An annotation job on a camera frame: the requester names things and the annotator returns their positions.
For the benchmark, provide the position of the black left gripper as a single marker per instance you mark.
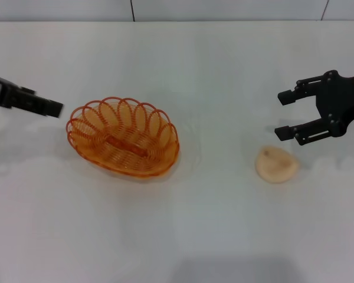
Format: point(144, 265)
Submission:
point(3, 91)

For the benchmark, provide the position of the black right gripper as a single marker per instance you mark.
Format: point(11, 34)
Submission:
point(339, 100)

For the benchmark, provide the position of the beige round bread bun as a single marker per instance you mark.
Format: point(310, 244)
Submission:
point(275, 165)

